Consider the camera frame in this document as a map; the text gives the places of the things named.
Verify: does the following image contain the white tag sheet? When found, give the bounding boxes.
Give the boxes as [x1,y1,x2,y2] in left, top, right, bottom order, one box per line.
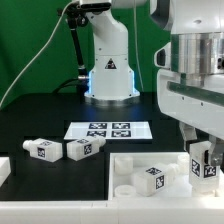
[64,121,152,140]

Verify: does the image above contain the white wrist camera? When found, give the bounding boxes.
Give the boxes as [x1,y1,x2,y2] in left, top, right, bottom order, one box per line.
[154,45,171,70]

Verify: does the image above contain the white left wall block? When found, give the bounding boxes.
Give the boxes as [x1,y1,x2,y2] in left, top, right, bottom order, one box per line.
[0,157,11,187]

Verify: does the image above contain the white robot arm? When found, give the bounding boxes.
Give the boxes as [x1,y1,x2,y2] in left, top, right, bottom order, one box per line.
[86,0,224,166]

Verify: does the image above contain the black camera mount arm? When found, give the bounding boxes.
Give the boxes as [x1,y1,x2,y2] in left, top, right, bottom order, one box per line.
[57,0,113,81]

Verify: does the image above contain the black cable at base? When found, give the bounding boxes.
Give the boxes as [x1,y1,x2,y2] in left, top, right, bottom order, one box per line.
[52,79,89,94]

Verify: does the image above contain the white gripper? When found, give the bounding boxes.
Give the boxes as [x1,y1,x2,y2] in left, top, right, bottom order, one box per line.
[157,69,224,166]

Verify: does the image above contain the white cable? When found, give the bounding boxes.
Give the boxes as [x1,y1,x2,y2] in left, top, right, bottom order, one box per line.
[0,0,78,109]

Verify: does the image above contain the white front wall rail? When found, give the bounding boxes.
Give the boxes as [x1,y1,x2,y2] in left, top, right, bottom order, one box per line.
[0,198,224,224]

